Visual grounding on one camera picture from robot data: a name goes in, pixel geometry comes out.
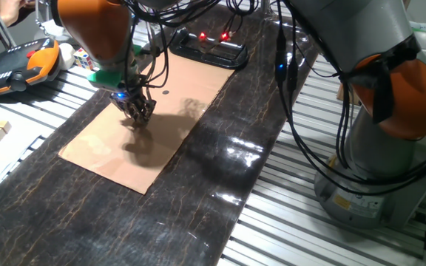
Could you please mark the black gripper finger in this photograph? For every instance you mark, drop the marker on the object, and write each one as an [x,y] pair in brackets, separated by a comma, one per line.
[133,114]
[147,110]

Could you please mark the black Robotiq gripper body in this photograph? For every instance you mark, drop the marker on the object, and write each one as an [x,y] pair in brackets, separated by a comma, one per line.
[126,99]

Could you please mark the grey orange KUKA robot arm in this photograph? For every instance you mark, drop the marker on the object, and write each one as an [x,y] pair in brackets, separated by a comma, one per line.
[364,29]

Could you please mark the person's bare hand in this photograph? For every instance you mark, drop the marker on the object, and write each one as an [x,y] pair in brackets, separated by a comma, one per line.
[11,9]

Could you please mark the small green object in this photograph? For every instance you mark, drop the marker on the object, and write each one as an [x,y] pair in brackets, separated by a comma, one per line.
[137,50]

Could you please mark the brown cardboard sheet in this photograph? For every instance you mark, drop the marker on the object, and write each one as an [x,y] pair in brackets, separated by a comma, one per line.
[198,85]

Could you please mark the Rubik's cube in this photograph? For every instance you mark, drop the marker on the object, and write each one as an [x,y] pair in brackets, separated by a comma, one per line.
[83,59]

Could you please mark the white round object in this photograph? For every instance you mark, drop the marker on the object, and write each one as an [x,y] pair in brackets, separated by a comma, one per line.
[66,55]

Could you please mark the dark marble pattern mat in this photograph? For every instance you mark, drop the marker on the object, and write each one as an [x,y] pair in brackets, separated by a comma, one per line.
[87,221]

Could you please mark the orange black teach pendant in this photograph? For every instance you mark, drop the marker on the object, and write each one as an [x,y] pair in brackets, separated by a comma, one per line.
[9,70]

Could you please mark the white paper sheet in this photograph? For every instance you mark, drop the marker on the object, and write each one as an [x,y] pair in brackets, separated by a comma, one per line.
[6,159]

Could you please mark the taped cardboard box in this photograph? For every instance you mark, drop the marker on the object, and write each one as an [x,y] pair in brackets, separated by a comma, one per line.
[344,97]

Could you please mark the green printed wrist mount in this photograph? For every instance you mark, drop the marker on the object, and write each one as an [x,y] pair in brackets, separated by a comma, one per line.
[104,78]

